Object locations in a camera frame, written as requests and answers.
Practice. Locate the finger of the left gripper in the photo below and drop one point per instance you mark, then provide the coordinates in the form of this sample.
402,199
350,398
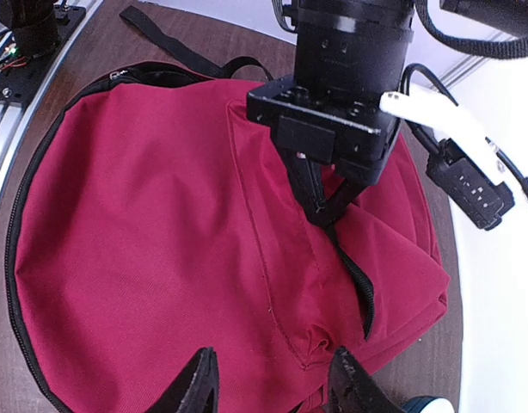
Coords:
325,212
305,178

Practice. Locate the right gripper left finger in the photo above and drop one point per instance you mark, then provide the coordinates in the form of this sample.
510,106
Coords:
195,388

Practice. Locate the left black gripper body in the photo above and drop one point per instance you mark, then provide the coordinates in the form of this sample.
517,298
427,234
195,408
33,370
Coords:
356,138

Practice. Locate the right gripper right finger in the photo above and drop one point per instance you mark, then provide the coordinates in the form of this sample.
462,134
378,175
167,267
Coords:
352,389

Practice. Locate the red backpack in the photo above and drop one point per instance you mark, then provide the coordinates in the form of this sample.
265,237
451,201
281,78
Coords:
157,220

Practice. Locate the dark blue white bowl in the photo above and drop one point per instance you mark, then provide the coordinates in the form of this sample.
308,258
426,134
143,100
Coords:
428,404

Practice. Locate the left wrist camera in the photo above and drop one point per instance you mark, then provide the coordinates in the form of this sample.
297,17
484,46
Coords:
461,162

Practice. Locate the aluminium front rail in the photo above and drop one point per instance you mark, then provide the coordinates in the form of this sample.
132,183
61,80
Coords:
14,120

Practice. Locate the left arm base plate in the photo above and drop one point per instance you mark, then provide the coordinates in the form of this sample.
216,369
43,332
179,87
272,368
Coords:
38,31

